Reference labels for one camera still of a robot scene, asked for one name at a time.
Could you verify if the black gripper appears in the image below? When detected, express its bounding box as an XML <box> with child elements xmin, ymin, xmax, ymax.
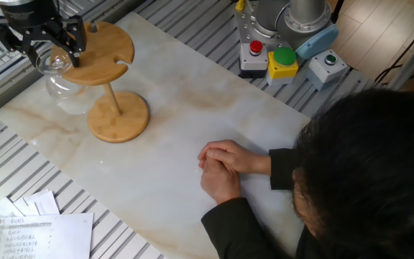
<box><xmin>0</xmin><ymin>0</ymin><xmax>88</xmax><ymax>68</ymax></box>

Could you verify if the clear stemmed glass cup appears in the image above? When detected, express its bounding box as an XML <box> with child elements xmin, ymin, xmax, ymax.
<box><xmin>35</xmin><ymin>48</ymin><xmax>93</xmax><ymax>116</ymax></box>

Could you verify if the round wooden glass rack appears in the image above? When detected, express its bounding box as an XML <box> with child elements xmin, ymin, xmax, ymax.
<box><xmin>50</xmin><ymin>20</ymin><xmax>151</xmax><ymax>144</ymax></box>

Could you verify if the left forearm dark sleeve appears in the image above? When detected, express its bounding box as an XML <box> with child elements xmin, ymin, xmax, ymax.
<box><xmin>200</xmin><ymin>196</ymin><xmax>301</xmax><ymax>259</ymax></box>

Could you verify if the right forearm dark sleeve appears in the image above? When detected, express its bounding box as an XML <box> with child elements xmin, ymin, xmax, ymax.
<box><xmin>268</xmin><ymin>147</ymin><xmax>303</xmax><ymax>191</ymax></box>

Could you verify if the person's left hand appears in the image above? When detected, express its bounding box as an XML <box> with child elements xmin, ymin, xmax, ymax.
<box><xmin>199</xmin><ymin>157</ymin><xmax>243</xmax><ymax>205</ymax></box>

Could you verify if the person's right hand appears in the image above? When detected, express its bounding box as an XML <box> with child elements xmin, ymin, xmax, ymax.
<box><xmin>197</xmin><ymin>139</ymin><xmax>272</xmax><ymax>176</ymax></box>

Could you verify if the white marble pattern mat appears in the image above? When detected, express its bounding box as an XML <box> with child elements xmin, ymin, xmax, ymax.
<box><xmin>0</xmin><ymin>12</ymin><xmax>311</xmax><ymax>259</ymax></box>

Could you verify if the white paper sheet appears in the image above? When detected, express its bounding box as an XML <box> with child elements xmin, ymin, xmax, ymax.
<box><xmin>23</xmin><ymin>189</ymin><xmax>60</xmax><ymax>217</ymax></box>
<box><xmin>0</xmin><ymin>196</ymin><xmax>27</xmax><ymax>219</ymax></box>

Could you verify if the printed paper sheet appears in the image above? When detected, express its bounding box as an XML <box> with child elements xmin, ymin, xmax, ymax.
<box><xmin>0</xmin><ymin>212</ymin><xmax>95</xmax><ymax>259</ymax></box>

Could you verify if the grey box red button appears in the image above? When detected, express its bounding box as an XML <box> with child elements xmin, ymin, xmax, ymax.
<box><xmin>238</xmin><ymin>40</ymin><xmax>270</xmax><ymax>79</ymax></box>

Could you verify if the yellow box green button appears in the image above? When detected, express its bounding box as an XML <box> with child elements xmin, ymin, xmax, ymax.
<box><xmin>266</xmin><ymin>46</ymin><xmax>300</xmax><ymax>86</ymax></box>

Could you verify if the grey box small green button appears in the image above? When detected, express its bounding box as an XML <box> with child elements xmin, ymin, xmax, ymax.
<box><xmin>305</xmin><ymin>49</ymin><xmax>351</xmax><ymax>92</ymax></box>

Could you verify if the person's head black hair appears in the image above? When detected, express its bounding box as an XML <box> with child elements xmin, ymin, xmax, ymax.
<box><xmin>292</xmin><ymin>88</ymin><xmax>414</xmax><ymax>259</ymax></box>

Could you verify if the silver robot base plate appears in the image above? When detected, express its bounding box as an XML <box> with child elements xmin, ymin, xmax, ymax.
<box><xmin>234</xmin><ymin>0</ymin><xmax>301</xmax><ymax>47</ymax></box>

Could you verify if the black floor cable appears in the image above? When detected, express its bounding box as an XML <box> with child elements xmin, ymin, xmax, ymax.
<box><xmin>374</xmin><ymin>14</ymin><xmax>414</xmax><ymax>86</ymax></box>

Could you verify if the aluminium frame post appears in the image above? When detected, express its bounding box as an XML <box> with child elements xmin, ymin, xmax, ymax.
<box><xmin>386</xmin><ymin>21</ymin><xmax>414</xmax><ymax>91</ymax></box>

